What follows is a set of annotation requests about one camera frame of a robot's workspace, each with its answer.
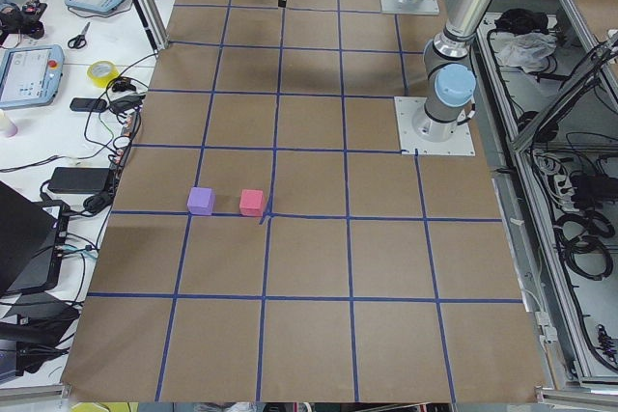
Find purple foam block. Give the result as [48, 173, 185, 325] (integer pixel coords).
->
[187, 186, 215, 216]

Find black handled scissors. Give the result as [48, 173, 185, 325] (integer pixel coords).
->
[67, 22, 90, 50]

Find yellow tape roll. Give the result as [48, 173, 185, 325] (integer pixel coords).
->
[87, 60, 120, 89]

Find pink foam block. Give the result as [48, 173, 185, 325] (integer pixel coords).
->
[239, 189, 266, 217]

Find black phone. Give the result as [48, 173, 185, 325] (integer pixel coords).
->
[70, 97, 107, 113]

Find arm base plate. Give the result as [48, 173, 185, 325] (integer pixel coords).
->
[380, 0, 439, 16]
[394, 96, 475, 156]

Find black power adapter brick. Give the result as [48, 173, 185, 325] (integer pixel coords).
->
[47, 167, 110, 194]

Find crumpled white cloth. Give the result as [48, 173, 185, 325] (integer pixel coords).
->
[496, 32, 557, 73]

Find black laptop computer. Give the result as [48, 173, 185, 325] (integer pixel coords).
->
[1, 183, 69, 296]

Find near blue teach pendant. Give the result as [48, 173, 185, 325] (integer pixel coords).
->
[1, 44, 65, 110]

